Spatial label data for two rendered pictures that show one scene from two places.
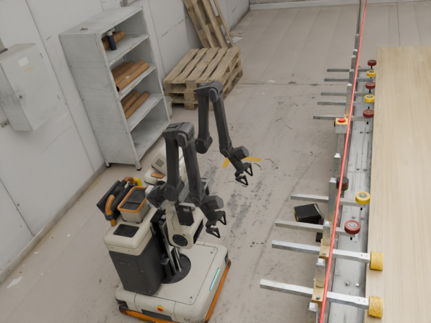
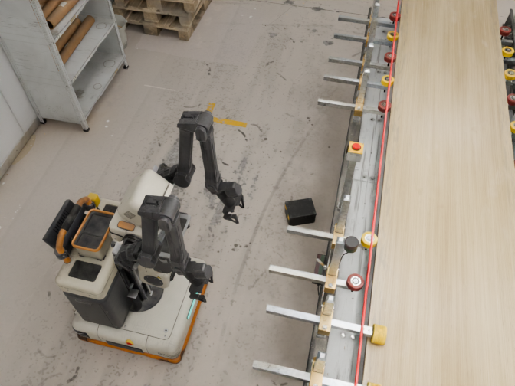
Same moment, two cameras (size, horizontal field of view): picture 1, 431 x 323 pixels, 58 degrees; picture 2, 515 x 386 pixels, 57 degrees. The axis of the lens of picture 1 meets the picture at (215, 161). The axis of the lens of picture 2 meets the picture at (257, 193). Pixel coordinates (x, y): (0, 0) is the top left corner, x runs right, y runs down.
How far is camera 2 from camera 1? 73 cm
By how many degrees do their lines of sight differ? 20
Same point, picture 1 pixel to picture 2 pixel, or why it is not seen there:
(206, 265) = (182, 286)
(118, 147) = (57, 102)
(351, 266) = (349, 313)
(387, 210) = (395, 260)
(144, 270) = (109, 310)
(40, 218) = not seen: outside the picture
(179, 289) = (151, 320)
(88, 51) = not seen: outside the picture
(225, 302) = (203, 322)
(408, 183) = (421, 222)
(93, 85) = (14, 20)
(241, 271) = (221, 282)
